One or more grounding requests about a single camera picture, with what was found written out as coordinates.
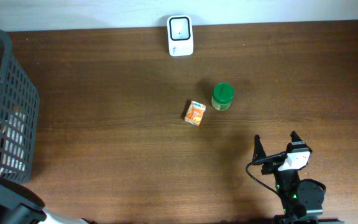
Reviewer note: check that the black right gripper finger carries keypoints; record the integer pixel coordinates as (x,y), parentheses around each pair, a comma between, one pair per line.
(259,152)
(295,139)

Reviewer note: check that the orange juice carton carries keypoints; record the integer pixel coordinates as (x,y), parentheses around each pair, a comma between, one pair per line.
(195,112)

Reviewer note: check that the white barcode scanner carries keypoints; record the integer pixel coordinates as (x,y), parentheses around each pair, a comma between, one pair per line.
(180,36)

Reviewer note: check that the grey perforated plastic basket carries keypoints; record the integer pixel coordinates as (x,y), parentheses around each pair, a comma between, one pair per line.
(19,109)

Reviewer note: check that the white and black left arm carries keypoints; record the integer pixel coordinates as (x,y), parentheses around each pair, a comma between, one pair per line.
(19,205)

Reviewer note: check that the green lid jar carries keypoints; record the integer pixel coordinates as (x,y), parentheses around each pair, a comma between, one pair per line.
(223,95)

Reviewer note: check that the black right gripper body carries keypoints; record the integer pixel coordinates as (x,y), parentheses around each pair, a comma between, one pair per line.
(271,166)

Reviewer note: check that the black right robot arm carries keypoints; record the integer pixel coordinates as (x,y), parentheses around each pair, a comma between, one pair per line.
(302,200)

